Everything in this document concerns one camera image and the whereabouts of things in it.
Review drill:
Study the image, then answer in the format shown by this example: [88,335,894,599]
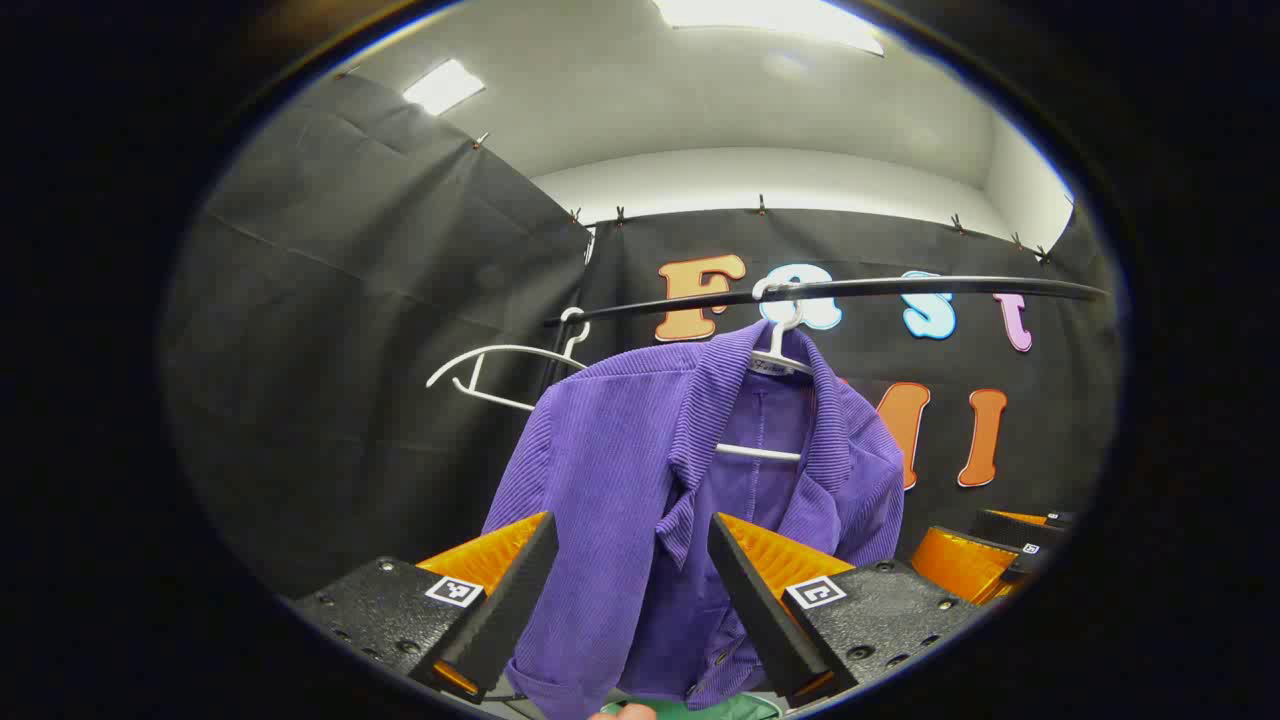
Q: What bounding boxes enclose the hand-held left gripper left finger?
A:
[285,510,561,706]

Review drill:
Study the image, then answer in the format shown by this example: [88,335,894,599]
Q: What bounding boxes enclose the white hanger with label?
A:
[715,278,816,463]

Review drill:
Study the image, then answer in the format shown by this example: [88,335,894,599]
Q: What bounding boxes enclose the green laundry hamper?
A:
[598,692,787,720]

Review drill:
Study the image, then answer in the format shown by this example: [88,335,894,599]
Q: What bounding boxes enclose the plain white hanger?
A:
[427,307,591,413]

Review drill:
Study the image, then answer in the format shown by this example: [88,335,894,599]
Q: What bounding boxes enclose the small ceiling light panel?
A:
[403,58,487,116]

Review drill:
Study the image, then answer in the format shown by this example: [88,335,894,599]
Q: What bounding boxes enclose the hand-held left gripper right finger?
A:
[707,512,991,709]

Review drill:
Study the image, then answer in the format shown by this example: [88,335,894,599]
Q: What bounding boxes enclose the purple corduroy jacket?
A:
[482,320,906,720]

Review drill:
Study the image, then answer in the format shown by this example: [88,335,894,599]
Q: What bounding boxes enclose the large ceiling light panel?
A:
[650,0,886,56]

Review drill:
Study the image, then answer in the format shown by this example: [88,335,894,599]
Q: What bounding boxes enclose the black backdrop cloth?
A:
[160,70,596,601]
[545,208,1121,591]

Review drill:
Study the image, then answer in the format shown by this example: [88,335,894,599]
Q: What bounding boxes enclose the black clothes rack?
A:
[540,276,1111,401]

